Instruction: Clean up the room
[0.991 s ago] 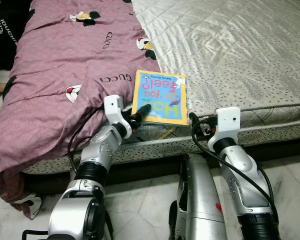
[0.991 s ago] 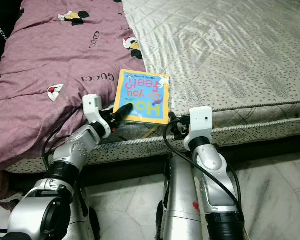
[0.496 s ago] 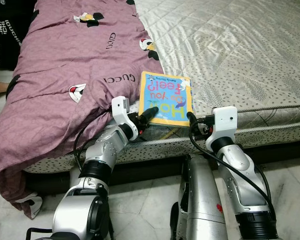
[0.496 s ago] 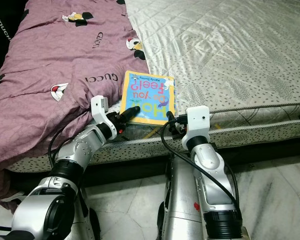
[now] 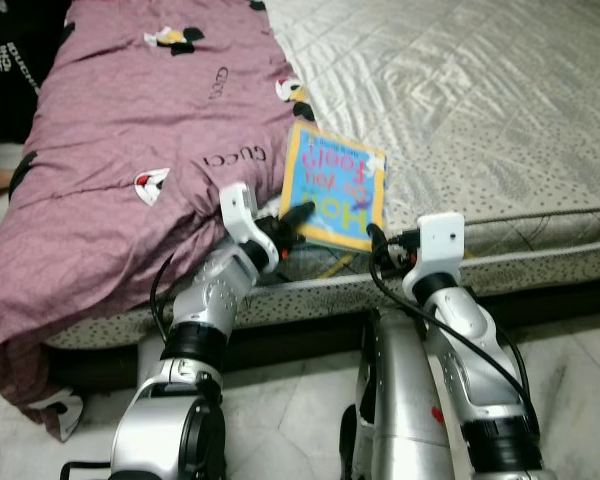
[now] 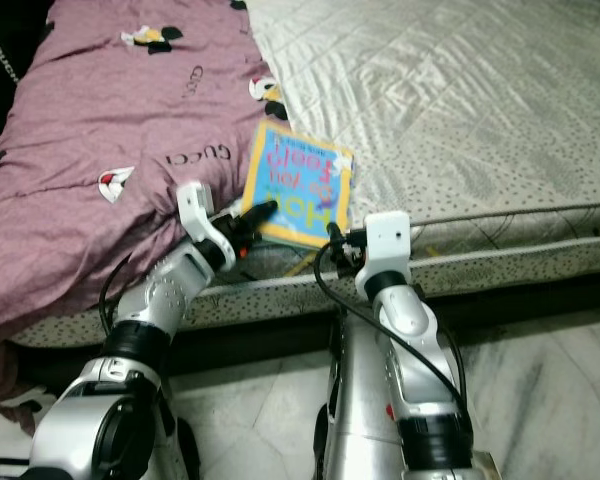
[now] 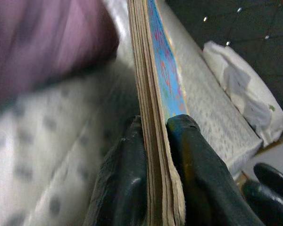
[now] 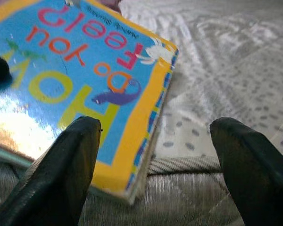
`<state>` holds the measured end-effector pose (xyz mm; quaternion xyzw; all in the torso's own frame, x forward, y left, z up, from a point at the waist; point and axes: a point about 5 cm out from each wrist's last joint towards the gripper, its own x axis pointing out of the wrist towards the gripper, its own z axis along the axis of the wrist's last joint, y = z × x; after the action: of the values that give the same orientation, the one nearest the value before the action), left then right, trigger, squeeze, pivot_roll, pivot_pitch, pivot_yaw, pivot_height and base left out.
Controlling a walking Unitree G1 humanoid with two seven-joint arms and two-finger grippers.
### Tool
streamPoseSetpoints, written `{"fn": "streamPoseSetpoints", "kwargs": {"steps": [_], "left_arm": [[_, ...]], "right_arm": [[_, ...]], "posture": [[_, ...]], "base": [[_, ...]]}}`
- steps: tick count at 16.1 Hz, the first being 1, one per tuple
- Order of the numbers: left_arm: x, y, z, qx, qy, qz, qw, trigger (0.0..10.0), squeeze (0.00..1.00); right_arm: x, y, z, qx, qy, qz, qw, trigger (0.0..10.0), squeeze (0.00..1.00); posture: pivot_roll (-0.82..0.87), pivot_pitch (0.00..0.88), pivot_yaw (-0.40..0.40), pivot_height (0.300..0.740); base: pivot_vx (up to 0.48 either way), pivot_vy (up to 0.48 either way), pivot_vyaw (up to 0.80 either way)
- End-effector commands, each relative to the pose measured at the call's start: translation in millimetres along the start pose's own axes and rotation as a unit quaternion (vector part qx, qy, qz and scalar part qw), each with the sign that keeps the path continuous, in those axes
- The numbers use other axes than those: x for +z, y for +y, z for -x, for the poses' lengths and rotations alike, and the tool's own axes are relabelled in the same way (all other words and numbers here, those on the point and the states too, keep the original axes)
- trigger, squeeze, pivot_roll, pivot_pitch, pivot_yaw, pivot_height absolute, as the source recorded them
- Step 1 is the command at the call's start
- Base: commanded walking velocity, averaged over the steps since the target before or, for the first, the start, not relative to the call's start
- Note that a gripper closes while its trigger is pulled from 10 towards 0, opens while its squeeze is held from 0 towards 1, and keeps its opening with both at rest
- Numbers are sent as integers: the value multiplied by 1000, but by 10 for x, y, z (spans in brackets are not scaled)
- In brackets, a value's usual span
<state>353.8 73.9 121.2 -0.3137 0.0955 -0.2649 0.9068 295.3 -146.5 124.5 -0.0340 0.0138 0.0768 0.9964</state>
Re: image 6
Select black left wrist camera cable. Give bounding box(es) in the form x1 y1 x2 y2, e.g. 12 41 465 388
97 252 141 341

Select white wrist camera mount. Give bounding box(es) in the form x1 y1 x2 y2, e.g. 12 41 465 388
176 180 241 271
355 210 413 301

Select dark bed base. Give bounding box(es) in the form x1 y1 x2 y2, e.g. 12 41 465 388
30 275 600 376

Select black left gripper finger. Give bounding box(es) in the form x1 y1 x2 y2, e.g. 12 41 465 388
240 198 279 233

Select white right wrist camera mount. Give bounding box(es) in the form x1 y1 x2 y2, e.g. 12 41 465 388
355 210 413 301

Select silver right robot leg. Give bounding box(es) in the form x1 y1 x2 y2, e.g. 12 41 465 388
315 305 411 480

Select purple printed blanket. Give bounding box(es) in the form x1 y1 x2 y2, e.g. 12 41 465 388
0 0 286 411

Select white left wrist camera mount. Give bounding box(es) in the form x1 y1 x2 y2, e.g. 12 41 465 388
176 180 241 271

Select black printed bag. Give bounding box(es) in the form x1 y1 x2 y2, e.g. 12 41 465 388
0 0 56 141

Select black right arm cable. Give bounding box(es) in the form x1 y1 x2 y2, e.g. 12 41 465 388
313 245 466 411

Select white quilted mattress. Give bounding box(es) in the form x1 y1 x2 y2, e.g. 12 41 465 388
30 0 600 346

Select colourful children's book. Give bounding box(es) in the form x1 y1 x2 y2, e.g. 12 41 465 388
240 120 354 251

